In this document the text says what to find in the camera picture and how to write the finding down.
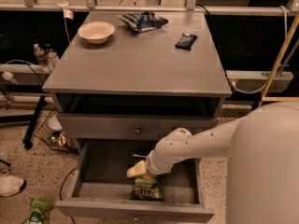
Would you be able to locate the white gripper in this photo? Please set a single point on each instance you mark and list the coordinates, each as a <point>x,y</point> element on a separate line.
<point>150,162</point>

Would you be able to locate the green jalapeno chip bag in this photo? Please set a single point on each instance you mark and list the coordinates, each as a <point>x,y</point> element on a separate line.
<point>147,187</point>

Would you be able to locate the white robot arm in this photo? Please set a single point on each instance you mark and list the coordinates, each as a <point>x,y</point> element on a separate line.
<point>262,152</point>

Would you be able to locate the open grey lower drawer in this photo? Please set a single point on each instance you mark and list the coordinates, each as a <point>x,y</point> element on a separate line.
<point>100,187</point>

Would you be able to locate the closed grey upper drawer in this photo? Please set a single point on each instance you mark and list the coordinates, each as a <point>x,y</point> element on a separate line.
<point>129,127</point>

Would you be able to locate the grey wooden drawer cabinet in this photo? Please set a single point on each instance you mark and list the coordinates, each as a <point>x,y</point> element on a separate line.
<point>142,74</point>

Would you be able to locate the green snack bag on floor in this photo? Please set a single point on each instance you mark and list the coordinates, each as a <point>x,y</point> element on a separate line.
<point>40,211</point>

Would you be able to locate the blue chip bag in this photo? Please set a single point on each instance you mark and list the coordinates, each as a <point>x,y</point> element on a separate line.
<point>143,21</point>

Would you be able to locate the white sneaker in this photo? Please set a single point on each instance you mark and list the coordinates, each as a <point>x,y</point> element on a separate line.
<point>10,184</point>

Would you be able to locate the small dark blue snack pack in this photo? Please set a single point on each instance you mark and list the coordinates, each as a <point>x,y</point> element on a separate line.
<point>186,41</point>

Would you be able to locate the white bowl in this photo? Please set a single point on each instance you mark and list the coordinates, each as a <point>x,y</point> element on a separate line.
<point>96,32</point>

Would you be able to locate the clear water bottle left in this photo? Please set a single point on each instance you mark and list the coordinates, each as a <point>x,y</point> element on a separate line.
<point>42,58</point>

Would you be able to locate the white lamp fixture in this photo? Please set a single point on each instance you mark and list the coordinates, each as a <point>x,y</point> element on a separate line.
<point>63,5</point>

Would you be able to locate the wire basket with items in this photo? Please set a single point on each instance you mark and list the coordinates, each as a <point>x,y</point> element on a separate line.
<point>53,135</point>

